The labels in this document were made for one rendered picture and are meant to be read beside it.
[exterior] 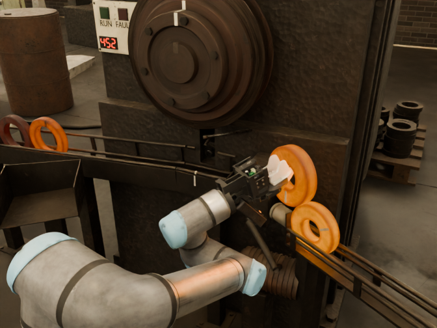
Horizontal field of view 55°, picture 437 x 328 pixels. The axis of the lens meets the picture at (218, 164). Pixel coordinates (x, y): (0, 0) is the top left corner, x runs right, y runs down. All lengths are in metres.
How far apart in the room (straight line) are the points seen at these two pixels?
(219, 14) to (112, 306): 0.85
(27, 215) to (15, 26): 2.65
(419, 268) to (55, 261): 1.94
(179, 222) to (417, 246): 1.77
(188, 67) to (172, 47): 0.07
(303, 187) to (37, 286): 0.62
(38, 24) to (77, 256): 3.47
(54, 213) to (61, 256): 0.87
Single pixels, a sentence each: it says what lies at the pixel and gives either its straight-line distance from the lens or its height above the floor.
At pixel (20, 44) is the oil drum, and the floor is 0.66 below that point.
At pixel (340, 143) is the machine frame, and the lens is 1.36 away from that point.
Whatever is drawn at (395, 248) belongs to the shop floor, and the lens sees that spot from 2.44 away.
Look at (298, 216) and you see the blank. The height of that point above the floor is 0.73.
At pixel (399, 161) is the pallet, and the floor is 0.14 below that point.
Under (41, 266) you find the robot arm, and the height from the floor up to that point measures 1.00.
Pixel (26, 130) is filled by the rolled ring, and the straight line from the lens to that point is 1.97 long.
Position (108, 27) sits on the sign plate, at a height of 1.15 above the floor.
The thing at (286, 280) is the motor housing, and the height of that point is 0.50.
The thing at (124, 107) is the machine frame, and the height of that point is 0.87.
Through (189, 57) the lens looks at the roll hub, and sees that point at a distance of 1.22.
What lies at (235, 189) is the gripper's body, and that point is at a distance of 0.95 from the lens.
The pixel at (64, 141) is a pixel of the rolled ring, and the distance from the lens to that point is 1.85.
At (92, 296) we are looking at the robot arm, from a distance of 0.63.
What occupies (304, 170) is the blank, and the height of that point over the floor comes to 0.95.
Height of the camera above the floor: 1.42
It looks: 28 degrees down
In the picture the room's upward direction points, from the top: straight up
